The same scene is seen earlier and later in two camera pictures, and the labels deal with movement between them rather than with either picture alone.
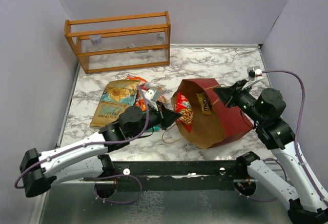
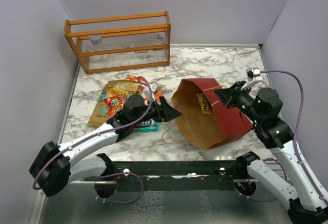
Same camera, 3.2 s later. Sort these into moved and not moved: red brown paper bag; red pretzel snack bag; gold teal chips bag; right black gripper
Moved: red pretzel snack bag
Not moved: right black gripper; red brown paper bag; gold teal chips bag
